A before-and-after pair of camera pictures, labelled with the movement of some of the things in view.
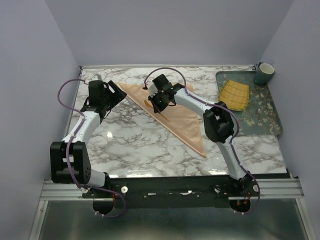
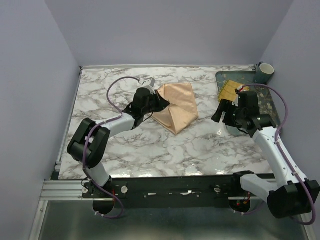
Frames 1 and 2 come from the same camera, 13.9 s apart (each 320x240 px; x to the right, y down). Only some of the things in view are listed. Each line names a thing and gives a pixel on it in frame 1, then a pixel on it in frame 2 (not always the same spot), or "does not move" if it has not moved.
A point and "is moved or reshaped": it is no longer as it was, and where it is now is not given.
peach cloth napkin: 185,122 is moved or reshaped
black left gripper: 117,95 to 162,103
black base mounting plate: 174,191 does not move
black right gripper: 156,109 to 223,106
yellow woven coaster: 236,96 does not move
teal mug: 264,73 does not move
